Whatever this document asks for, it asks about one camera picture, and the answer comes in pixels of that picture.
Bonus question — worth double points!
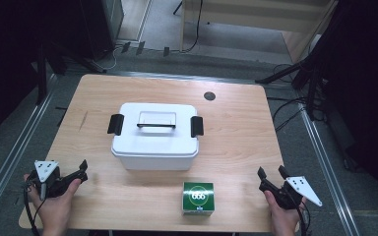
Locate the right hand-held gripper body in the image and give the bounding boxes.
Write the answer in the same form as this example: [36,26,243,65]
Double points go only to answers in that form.
[258,175,324,211]

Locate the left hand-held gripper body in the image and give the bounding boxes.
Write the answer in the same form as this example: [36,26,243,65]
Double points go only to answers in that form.
[26,159,90,202]

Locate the black box latch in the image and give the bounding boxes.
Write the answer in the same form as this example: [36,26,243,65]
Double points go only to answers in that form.
[106,113,125,137]
[190,115,205,139]

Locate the green cardboard box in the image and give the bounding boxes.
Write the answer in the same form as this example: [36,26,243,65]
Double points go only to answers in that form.
[181,181,216,217]

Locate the white plastic storage box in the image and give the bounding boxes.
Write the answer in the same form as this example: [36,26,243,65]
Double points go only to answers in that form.
[112,151,199,172]

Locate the white storage box lid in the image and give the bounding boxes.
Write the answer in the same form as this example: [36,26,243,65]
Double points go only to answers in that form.
[110,102,201,159]

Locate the person's right hand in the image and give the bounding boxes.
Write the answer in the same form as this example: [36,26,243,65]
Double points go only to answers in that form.
[264,190,307,236]

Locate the person's left hand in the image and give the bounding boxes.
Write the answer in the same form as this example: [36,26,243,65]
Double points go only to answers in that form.
[23,173,83,236]

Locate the black tripod stand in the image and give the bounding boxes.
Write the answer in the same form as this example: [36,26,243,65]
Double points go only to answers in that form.
[255,48,330,122]

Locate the black metal stand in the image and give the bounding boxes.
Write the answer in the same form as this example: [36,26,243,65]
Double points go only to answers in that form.
[35,40,49,105]

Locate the dark cabinet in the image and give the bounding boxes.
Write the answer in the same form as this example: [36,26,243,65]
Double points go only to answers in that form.
[78,0,126,62]

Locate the light wooden desk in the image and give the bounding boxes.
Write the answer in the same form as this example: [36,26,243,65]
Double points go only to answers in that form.
[179,0,340,64]

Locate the metal floor rail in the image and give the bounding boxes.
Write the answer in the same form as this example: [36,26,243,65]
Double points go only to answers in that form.
[297,103,362,236]
[0,74,59,228]

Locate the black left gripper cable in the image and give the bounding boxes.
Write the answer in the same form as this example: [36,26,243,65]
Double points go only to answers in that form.
[22,181,48,236]

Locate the black floor cables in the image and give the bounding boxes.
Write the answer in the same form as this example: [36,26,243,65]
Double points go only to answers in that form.
[271,63,310,133]

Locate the white floor cable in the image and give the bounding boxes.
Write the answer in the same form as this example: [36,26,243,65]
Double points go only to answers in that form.
[100,44,123,72]

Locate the black hanging cable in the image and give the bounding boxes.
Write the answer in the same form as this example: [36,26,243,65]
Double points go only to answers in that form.
[180,0,205,54]

